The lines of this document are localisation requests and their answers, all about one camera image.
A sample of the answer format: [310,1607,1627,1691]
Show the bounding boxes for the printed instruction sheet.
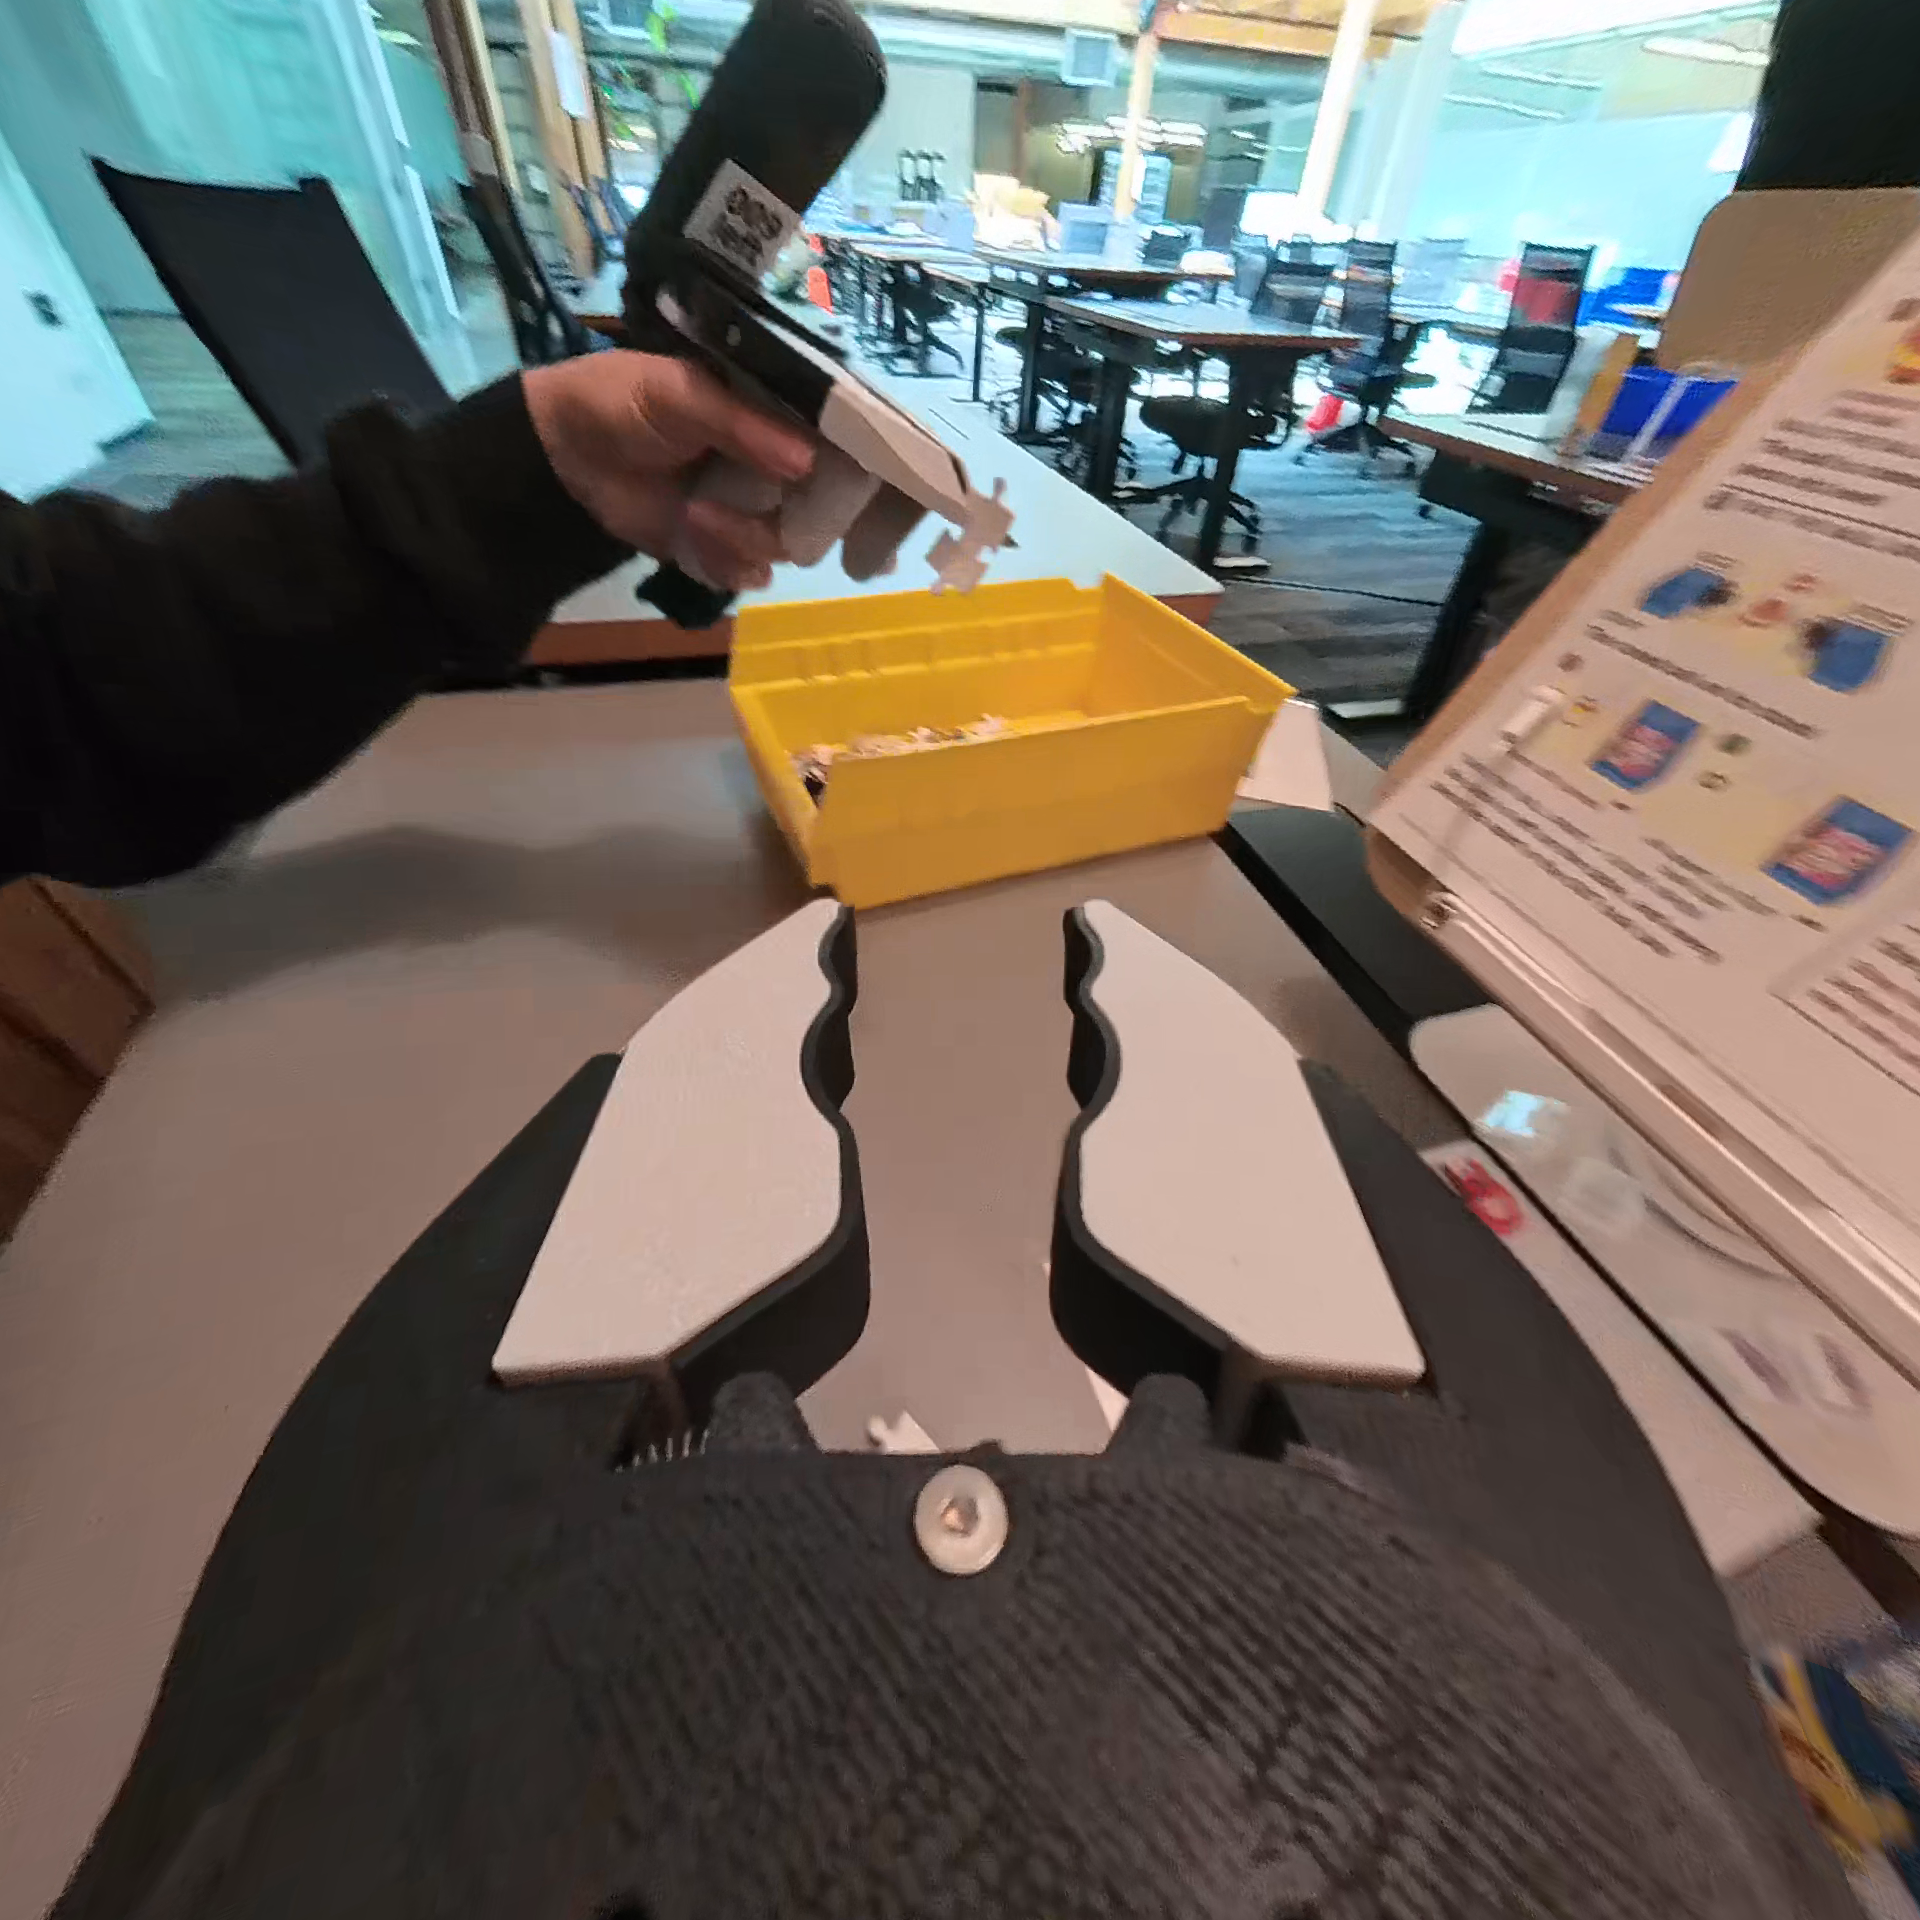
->
[1372,254,1920,1201]

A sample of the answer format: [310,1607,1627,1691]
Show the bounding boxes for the long office desk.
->
[1380,412,1653,721]
[1035,291,1369,506]

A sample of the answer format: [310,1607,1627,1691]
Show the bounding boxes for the black office chair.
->
[1308,318,1423,461]
[1137,392,1267,582]

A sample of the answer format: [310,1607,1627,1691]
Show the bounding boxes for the person's left hand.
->
[525,348,943,597]

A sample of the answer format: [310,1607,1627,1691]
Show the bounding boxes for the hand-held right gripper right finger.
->
[1051,900,1429,1389]

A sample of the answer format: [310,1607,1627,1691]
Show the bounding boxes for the folded white leaflet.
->
[1423,1141,1826,1577]

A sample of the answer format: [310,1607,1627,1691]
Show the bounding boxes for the pile of puzzle pieces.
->
[787,716,1053,804]

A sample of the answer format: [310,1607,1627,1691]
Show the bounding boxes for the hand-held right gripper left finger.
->
[493,895,875,1389]

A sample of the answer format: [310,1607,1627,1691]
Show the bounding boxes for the black mesh chair back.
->
[93,156,461,469]

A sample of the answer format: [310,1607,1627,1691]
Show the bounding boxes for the yellow plastic bin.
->
[727,571,1296,912]

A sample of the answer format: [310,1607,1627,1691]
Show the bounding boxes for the person's left forearm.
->
[0,373,640,890]

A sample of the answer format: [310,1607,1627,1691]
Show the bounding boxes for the brown document holder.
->
[1369,191,1920,1352]

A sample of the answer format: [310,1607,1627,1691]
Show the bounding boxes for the blue storage bins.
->
[1590,365,1743,467]

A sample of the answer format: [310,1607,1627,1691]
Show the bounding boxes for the white paper sheet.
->
[1236,703,1338,813]

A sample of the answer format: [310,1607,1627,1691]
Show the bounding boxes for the blue white puzzle box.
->
[1755,1634,1920,1855]

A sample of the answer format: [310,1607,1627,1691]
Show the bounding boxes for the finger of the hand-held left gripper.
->
[836,367,978,492]
[816,380,970,511]

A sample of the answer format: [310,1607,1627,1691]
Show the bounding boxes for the brown wooden cabinet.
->
[0,875,155,1241]

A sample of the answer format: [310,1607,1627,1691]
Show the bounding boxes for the grey neighbouring table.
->
[525,392,1227,671]

